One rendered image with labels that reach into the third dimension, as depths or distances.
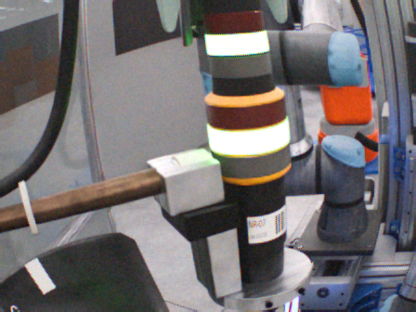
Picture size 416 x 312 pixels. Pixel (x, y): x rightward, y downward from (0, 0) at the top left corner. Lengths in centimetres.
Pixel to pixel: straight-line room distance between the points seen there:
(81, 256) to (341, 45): 39
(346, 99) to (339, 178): 318
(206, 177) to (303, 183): 89
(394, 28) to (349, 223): 52
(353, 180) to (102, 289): 82
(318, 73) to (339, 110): 370
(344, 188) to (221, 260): 88
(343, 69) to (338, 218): 63
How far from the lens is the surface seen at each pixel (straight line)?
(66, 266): 43
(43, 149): 25
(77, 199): 26
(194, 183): 27
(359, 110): 434
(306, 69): 61
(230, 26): 27
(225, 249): 29
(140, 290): 44
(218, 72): 27
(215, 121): 28
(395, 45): 124
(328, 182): 115
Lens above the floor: 164
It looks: 19 degrees down
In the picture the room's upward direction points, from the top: 7 degrees counter-clockwise
